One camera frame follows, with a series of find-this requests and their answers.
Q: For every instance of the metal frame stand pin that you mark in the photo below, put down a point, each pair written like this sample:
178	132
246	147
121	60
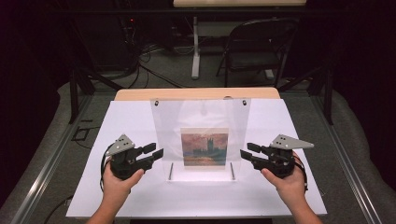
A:
170	171
232	171

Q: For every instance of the clear acrylic picture frame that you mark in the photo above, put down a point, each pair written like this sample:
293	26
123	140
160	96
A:
169	124

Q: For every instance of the painting print card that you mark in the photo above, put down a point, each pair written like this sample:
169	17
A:
204	149

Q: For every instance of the black metal stand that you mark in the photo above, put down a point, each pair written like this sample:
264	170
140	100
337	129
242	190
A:
74	93
327	93

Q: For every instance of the black folding chair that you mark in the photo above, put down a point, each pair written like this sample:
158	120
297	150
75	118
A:
255	59

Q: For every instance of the person's left hand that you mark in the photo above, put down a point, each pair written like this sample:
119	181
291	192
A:
116	186

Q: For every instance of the person's right hand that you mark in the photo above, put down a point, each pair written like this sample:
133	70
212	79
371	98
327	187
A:
289	186

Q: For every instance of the desk with white legs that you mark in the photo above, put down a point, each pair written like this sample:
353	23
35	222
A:
195	46

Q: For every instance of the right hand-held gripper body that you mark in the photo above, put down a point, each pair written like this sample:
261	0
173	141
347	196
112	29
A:
280	161

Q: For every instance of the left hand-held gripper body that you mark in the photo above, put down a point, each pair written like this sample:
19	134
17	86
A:
124	161

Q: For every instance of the aluminium floor rail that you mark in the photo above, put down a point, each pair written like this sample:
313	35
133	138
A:
46	168
345	168

